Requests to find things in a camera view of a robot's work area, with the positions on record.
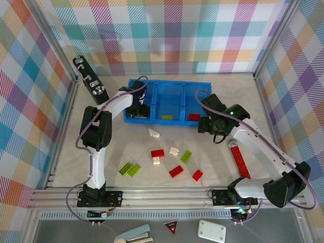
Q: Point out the aluminium side rail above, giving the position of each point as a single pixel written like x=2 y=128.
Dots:
x=71 y=101
x=266 y=114

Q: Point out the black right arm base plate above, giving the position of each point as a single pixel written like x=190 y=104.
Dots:
x=220 y=197

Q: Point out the aluminium mounting rail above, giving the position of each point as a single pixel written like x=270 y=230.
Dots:
x=164 y=197

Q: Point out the right small controller board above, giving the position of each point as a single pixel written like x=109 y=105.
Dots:
x=239 y=215

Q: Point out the green lego brick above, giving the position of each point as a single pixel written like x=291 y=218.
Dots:
x=186 y=156
x=134 y=170
x=167 y=117
x=125 y=168

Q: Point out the red small lego brick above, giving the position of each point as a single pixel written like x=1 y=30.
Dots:
x=197 y=175

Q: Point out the aluminium frame post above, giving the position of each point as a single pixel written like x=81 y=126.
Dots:
x=275 y=38
x=54 y=38

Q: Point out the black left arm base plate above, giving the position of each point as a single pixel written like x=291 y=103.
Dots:
x=114 y=198

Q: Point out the white wing lego piece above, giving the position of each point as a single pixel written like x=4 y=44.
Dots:
x=153 y=133

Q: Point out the black power strip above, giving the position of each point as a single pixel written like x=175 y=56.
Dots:
x=86 y=73

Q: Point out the small controller board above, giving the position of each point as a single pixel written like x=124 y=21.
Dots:
x=98 y=215
x=239 y=215

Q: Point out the red triangular badge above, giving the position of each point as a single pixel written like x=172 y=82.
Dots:
x=171 y=226

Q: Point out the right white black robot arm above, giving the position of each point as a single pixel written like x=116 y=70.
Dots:
x=253 y=141

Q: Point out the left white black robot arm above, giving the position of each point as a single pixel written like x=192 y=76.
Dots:
x=97 y=164

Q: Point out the blue three-compartment bin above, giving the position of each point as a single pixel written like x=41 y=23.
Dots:
x=167 y=101

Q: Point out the light blue stapler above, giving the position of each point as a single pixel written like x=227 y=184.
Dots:
x=136 y=231

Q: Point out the white small lego brick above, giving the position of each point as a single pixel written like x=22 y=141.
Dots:
x=174 y=151

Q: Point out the long red lego brick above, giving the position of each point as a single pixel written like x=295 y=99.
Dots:
x=239 y=159

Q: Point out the left small controller board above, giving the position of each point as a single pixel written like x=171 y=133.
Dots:
x=98 y=215

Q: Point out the white rectangular plate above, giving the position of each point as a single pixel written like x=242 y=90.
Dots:
x=211 y=231

